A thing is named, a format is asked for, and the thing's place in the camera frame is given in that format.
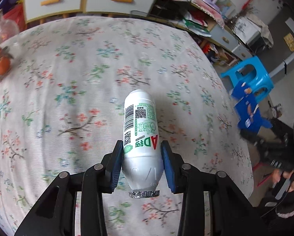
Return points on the clear plastic bag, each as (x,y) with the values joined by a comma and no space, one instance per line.
(1,30)

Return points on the grey cloth covered object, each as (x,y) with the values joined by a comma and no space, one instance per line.
(252,29)

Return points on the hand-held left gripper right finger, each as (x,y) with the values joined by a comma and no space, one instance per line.
(167,167)

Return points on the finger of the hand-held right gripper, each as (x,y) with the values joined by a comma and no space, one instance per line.
(246,135)
(267,123)

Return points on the green white plastic bag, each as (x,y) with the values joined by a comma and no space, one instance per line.
(196,24)

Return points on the yellow wall paper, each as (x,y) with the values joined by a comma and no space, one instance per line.
(290,42)

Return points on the blue plastic stool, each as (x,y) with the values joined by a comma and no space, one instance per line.
(260,78)

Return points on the white drawer cabinet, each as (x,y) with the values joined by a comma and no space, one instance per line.
(70,5)

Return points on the floral tablecloth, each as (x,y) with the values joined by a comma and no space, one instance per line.
(63,103)

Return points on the red plastic bag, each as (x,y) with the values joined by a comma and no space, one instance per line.
(15,17)

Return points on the blue cardboard carton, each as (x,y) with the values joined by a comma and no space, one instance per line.
(247,108)

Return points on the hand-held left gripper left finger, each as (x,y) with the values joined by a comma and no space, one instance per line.
(115,167)

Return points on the person's right forearm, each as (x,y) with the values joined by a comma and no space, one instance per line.
(287,209)

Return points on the white bottle green label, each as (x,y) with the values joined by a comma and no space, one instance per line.
(139,118)

